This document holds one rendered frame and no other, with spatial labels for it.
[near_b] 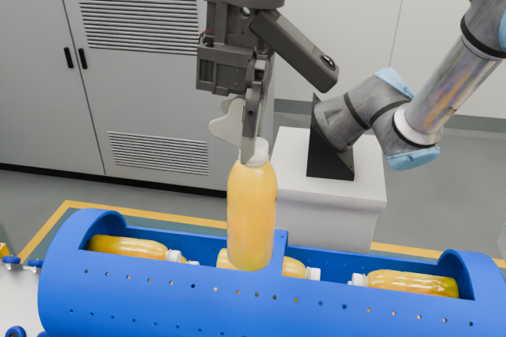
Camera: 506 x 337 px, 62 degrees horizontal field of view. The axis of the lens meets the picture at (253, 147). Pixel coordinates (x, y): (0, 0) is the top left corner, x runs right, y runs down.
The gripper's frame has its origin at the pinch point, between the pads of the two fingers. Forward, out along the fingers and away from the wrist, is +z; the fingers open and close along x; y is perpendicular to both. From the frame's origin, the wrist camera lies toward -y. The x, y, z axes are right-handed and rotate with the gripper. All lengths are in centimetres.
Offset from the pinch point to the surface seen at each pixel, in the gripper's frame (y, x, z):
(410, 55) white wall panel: -83, -289, 70
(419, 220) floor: -92, -172, 138
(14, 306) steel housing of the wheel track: 57, -12, 67
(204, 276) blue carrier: 6.6, -5.6, 33.5
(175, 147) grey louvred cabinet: 67, -166, 114
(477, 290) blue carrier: -42, -10, 27
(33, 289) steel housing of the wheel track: 55, -17, 67
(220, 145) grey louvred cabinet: 38, -166, 106
